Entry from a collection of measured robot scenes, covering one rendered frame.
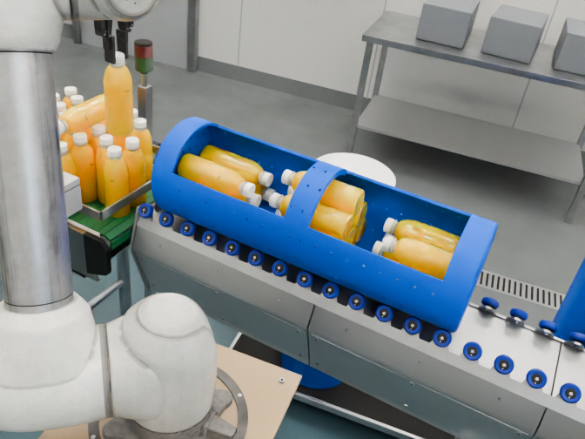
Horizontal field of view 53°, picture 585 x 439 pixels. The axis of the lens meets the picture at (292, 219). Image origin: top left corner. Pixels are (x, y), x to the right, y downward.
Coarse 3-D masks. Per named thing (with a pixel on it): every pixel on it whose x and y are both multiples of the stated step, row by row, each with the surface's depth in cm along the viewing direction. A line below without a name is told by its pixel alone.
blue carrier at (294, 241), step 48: (192, 144) 170; (240, 144) 173; (192, 192) 154; (384, 192) 157; (240, 240) 157; (288, 240) 146; (336, 240) 140; (480, 240) 132; (384, 288) 139; (432, 288) 133
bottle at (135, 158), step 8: (128, 152) 174; (136, 152) 174; (128, 160) 174; (136, 160) 175; (144, 160) 177; (136, 168) 176; (144, 168) 178; (136, 176) 177; (144, 176) 180; (136, 184) 179; (136, 200) 182; (144, 200) 184
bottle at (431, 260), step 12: (396, 240) 142; (408, 240) 140; (420, 240) 140; (396, 252) 141; (408, 252) 139; (420, 252) 138; (432, 252) 137; (444, 252) 137; (408, 264) 139; (420, 264) 138; (432, 264) 137; (444, 264) 136; (444, 276) 136
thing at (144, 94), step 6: (138, 90) 212; (144, 90) 210; (150, 90) 212; (138, 96) 213; (144, 96) 212; (150, 96) 214; (138, 102) 214; (144, 102) 213; (150, 102) 215; (138, 108) 216; (144, 108) 214; (150, 108) 216; (138, 114) 217; (144, 114) 216; (150, 114) 218; (150, 120) 219; (150, 126) 220; (150, 132) 222; (150, 294) 265
